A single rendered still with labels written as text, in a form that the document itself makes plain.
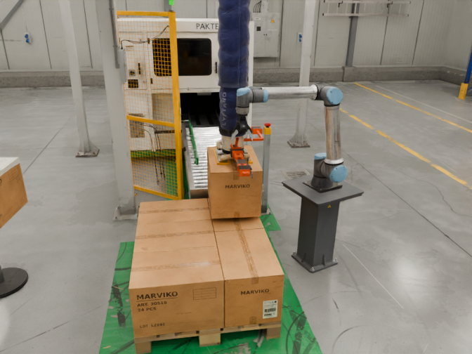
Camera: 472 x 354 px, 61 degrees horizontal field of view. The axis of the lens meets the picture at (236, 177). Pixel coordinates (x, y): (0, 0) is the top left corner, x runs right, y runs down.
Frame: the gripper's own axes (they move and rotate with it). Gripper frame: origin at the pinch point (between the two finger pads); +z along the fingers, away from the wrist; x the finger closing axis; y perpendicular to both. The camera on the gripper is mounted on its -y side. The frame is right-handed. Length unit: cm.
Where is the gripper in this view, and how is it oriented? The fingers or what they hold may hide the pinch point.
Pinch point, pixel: (241, 141)
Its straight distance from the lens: 283.8
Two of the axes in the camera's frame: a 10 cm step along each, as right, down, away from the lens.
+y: -1.5, -3.9, 9.1
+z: -0.3, 9.2, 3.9
